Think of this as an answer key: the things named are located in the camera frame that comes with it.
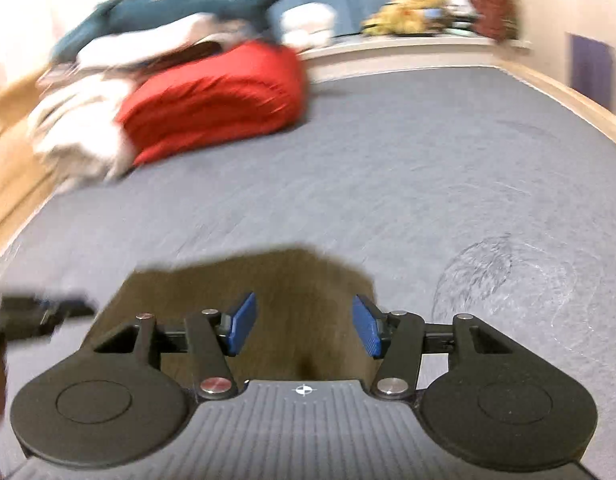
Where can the white plush toy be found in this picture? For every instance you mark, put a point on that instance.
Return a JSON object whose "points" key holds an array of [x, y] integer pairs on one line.
{"points": [[308, 25]]}

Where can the tan wooden headboard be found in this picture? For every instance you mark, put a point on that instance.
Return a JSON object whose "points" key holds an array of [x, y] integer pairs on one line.
{"points": [[13, 185]]}

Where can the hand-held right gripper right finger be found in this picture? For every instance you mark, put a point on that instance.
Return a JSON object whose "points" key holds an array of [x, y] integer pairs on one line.
{"points": [[368, 329]]}

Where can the folded red quilt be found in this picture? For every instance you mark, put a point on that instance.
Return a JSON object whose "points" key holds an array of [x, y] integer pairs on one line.
{"points": [[213, 100]]}

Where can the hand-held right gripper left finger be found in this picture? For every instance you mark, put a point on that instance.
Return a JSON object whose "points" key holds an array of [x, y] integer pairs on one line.
{"points": [[240, 324]]}

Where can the yellow plush toy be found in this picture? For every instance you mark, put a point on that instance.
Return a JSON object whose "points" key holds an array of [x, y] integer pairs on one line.
{"points": [[405, 10]]}

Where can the dark red pillow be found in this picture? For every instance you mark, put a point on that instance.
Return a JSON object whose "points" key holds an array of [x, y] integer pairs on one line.
{"points": [[492, 5]]}

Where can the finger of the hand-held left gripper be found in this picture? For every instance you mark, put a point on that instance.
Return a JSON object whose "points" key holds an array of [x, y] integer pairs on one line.
{"points": [[43, 310]]}

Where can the grey quilted mattress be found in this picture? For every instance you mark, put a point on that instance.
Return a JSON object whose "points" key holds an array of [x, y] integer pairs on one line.
{"points": [[387, 170]]}

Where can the folded white blanket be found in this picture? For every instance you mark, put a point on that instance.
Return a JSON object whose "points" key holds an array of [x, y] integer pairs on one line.
{"points": [[73, 130]]}

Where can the wooden bed frame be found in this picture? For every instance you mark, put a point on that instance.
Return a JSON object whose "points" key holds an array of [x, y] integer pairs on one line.
{"points": [[577, 102]]}

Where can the dark teal shark plush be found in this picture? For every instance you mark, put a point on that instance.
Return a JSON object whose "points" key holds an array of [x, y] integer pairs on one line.
{"points": [[153, 12]]}

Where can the white window sill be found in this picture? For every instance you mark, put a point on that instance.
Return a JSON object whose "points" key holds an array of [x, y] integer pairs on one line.
{"points": [[412, 46]]}

